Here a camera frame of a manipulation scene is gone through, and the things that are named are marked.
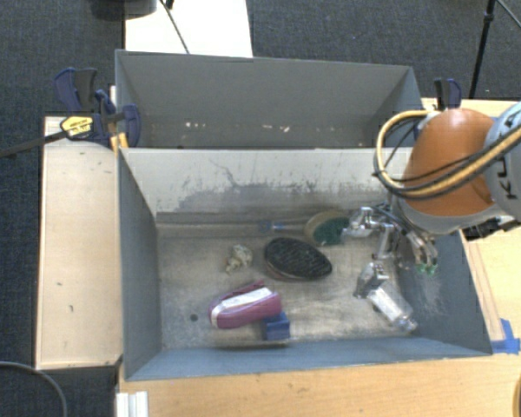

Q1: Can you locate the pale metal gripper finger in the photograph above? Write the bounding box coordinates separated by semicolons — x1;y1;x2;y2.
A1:
341;207;377;238
353;261;392;300

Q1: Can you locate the black oval ribbed case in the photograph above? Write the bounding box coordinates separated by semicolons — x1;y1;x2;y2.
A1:
262;236;333;282

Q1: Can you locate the blue block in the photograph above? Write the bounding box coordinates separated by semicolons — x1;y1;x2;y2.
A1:
260;312;292;342

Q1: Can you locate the grey metal bin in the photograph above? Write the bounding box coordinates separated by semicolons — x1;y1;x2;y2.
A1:
114;49;494;382

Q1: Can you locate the cream crumpled lump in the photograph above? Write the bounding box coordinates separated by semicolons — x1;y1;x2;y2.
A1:
224;243;254;275

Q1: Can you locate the purple and white stapler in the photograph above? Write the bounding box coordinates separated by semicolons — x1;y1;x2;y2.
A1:
208;279;283;330

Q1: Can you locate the pale wood board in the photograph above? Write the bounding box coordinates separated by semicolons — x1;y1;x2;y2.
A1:
34;115;123;371

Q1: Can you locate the green dish brush blue handle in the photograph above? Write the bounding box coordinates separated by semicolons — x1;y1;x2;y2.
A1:
259;209;353;248

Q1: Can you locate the black cylinder on white bracket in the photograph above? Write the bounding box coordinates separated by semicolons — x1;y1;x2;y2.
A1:
462;217;517;241

